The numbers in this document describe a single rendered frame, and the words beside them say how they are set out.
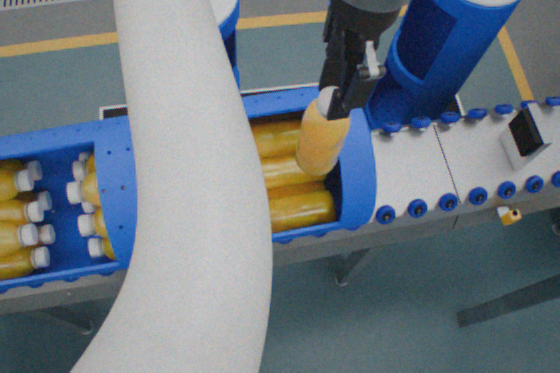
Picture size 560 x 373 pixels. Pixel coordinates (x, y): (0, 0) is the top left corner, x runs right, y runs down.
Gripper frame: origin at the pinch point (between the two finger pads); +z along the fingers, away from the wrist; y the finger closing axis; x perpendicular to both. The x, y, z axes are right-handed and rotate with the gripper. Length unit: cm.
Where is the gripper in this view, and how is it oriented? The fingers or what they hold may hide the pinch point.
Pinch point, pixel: (336, 89)
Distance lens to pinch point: 70.1
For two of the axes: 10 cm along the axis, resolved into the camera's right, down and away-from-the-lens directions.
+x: -9.8, 1.6, -1.4
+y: -2.0, -9.0, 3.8
